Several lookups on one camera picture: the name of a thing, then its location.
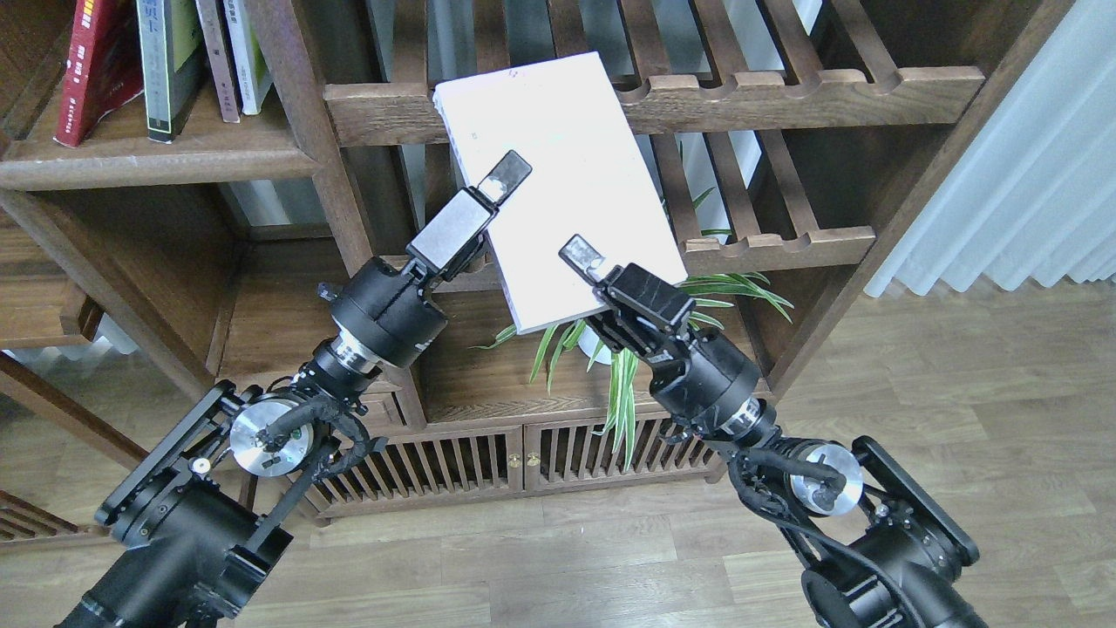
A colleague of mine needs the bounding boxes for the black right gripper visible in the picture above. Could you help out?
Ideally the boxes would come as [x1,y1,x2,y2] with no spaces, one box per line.
[559,235,777,441]

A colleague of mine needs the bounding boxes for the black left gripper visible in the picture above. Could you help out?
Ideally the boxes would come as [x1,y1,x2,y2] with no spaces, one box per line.
[318,149,533,371]

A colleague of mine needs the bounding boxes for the white lavender cover book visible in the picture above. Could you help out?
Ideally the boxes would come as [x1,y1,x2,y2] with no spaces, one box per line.
[433,52,687,334]

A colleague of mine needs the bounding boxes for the black yellow-green cover book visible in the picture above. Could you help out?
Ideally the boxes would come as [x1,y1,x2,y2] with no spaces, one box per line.
[136,1,204,143]

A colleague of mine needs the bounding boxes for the red cover book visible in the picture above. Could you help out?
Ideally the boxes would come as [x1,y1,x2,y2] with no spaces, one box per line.
[52,1,144,147]

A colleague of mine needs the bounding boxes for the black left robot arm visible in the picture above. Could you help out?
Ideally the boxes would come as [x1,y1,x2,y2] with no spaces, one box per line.
[61,151,533,627]

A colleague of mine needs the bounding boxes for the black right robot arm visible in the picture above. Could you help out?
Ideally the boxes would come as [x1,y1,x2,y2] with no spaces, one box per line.
[561,235,985,627]

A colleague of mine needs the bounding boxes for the green spider plant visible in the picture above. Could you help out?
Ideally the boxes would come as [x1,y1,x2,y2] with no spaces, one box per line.
[472,183,796,472]

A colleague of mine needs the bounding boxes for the white plant pot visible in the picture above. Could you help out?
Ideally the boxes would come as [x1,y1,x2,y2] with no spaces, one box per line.
[577,323,616,371]

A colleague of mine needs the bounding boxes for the white green upright book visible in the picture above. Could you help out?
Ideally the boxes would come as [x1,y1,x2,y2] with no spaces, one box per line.
[223,1,275,115]

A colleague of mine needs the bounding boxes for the brown wooden bookshelf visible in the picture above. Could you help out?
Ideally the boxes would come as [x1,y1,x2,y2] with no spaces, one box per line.
[0,0,1078,526]

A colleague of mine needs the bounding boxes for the brown spine upright book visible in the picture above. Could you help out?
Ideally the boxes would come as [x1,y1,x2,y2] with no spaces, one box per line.
[195,1,241,124]

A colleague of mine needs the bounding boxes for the white pleated curtain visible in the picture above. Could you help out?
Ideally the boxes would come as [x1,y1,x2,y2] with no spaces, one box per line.
[865,1,1115,297]

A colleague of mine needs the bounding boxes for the dark wooden side furniture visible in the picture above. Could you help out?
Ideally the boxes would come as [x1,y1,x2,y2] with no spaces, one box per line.
[3,218,193,545]

